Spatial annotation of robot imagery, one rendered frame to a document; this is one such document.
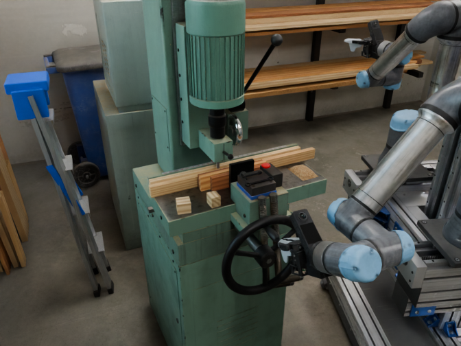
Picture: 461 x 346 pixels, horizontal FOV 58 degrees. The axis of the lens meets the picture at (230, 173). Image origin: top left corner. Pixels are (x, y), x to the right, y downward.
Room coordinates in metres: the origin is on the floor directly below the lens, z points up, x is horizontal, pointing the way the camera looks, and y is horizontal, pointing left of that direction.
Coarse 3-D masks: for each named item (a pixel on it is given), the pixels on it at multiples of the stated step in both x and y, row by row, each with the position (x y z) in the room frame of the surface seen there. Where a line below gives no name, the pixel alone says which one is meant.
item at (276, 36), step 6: (276, 36) 1.23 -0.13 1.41; (276, 42) 1.22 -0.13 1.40; (282, 42) 1.24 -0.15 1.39; (270, 48) 1.26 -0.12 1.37; (264, 60) 1.29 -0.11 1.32; (258, 66) 1.32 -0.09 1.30; (258, 72) 1.34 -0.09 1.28; (252, 78) 1.36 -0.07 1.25; (246, 84) 1.39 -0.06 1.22; (246, 90) 1.40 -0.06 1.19; (228, 108) 1.47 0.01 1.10; (234, 108) 1.44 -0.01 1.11; (240, 108) 1.45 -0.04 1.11
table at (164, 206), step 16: (288, 176) 1.31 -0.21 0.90; (320, 176) 1.31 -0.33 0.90; (176, 192) 1.20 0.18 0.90; (192, 192) 1.20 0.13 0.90; (224, 192) 1.20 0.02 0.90; (288, 192) 1.22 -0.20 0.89; (304, 192) 1.25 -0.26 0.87; (320, 192) 1.29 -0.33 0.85; (160, 208) 1.11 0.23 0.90; (192, 208) 1.11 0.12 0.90; (208, 208) 1.11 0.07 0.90; (224, 208) 1.12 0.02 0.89; (176, 224) 1.04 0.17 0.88; (192, 224) 1.07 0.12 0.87; (208, 224) 1.09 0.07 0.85; (240, 224) 1.06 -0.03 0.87
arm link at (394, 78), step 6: (396, 66) 1.81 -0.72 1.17; (402, 66) 1.82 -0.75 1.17; (390, 72) 1.81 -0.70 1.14; (396, 72) 1.81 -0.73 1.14; (402, 72) 1.82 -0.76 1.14; (390, 78) 1.80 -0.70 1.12; (396, 78) 1.81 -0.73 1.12; (384, 84) 1.80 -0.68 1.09; (390, 84) 1.81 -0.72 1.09; (396, 84) 1.81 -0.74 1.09
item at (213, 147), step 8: (208, 128) 1.36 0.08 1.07; (200, 136) 1.33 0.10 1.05; (208, 136) 1.29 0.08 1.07; (200, 144) 1.33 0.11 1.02; (208, 144) 1.27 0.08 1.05; (216, 144) 1.23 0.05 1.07; (224, 144) 1.24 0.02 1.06; (232, 144) 1.26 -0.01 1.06; (208, 152) 1.27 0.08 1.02; (216, 152) 1.23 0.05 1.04; (232, 152) 1.26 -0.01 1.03; (216, 160) 1.23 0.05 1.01; (224, 160) 1.24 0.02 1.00
